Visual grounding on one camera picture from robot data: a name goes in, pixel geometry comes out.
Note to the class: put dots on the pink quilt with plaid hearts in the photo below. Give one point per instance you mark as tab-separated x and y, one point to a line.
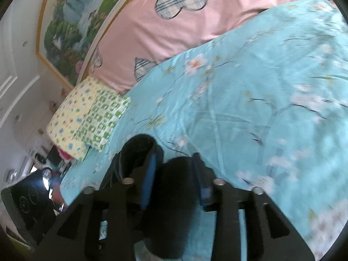
168	35

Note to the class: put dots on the white wardrobe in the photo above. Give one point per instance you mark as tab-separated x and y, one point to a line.
16	87

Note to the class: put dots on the green checked pillow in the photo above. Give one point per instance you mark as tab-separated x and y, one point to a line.
104	119

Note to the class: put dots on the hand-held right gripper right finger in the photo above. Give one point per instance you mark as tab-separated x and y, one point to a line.
203	189

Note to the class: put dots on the blue floral bed sheet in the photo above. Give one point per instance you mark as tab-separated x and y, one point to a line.
244	100

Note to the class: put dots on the framed landscape painting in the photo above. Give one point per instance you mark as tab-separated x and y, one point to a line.
73	32

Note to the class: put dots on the black pants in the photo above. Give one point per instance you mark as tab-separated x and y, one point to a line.
176	195

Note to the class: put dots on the yellow patterned pillow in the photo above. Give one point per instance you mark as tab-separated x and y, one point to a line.
70	114

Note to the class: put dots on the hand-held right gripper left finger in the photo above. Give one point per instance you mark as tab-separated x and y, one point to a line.
148	187

